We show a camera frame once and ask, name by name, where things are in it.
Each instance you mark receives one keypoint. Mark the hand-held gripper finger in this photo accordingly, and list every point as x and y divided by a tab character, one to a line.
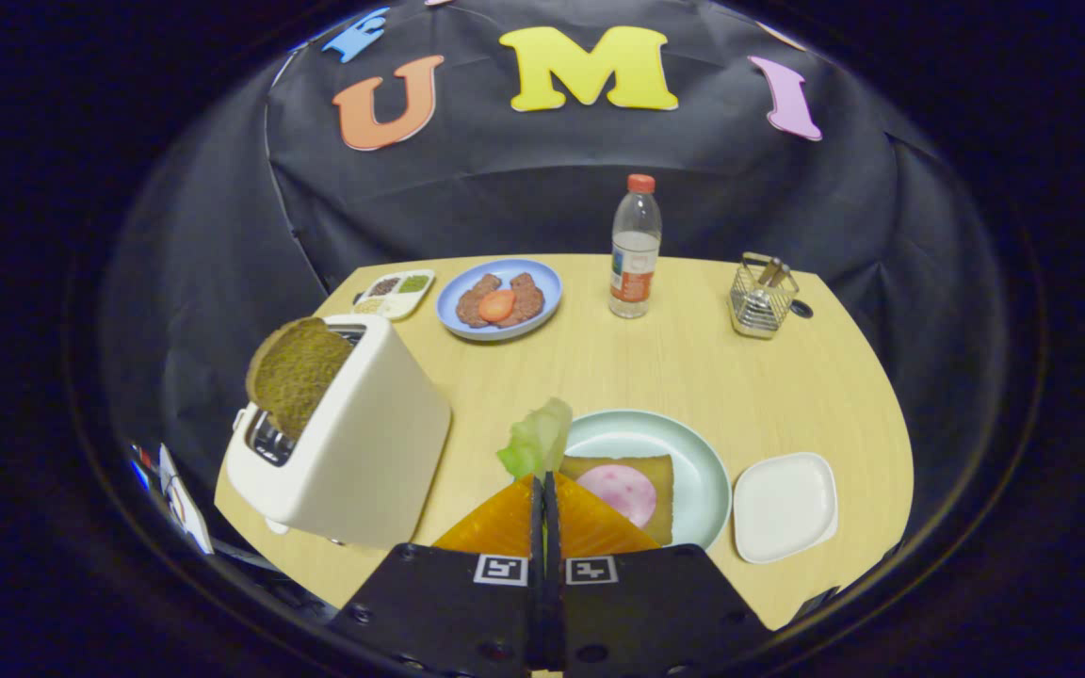
553	537
537	537

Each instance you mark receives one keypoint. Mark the green lettuce leaf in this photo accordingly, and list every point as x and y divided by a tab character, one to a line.
538	438

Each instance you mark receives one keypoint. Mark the brown toast slice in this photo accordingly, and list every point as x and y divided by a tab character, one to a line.
298	377

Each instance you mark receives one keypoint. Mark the pink ham slice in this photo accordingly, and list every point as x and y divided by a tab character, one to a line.
618	494

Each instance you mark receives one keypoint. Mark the bread slice under ham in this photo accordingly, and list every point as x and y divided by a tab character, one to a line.
661	532

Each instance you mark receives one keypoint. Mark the pale green plate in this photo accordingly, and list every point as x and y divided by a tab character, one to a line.
684	452

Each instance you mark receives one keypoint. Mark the white toaster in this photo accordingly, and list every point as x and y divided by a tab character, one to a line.
364	452

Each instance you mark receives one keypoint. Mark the small white square plate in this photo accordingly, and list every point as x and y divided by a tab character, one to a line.
783	508

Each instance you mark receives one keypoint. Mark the red tomato slice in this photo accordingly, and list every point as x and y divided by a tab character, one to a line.
496	306

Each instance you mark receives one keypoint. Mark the brown meat patty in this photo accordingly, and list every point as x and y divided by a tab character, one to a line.
528	299
481	282

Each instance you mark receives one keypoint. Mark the blue plate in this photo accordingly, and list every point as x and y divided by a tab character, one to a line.
542	282

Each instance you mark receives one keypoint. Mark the white divided condiment tray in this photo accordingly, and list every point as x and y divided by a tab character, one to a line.
401	303

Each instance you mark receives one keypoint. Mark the clear bottle with red cap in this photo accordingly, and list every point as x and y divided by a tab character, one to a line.
635	273

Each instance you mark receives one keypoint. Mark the black table grommet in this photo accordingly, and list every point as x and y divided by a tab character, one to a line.
802	309

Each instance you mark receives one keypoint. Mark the white flat object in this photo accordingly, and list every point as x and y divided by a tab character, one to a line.
185	508

